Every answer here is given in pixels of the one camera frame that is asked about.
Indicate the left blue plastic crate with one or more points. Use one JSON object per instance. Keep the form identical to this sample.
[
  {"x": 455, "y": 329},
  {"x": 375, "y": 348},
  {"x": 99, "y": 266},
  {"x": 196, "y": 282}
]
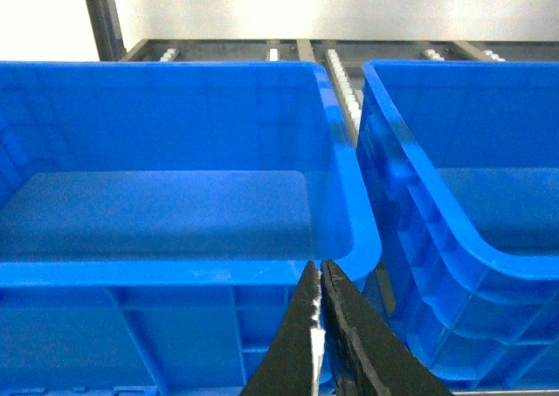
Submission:
[{"x": 156, "y": 218}]

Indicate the metal shelf rack frame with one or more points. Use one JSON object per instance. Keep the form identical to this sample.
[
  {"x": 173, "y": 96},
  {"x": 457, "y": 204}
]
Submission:
[{"x": 305, "y": 55}]

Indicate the large blue plastic crate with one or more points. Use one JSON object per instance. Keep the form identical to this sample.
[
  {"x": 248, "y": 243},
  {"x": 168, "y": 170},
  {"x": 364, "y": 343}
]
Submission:
[{"x": 463, "y": 221}]

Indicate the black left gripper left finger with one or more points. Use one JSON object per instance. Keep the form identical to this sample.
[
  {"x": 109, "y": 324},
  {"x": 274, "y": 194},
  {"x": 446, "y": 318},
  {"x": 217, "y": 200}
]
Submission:
[{"x": 292, "y": 364}]

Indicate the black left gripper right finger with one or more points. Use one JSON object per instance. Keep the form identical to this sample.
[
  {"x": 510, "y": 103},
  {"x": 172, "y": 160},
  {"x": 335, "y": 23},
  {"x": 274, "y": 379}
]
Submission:
[{"x": 365, "y": 356}]

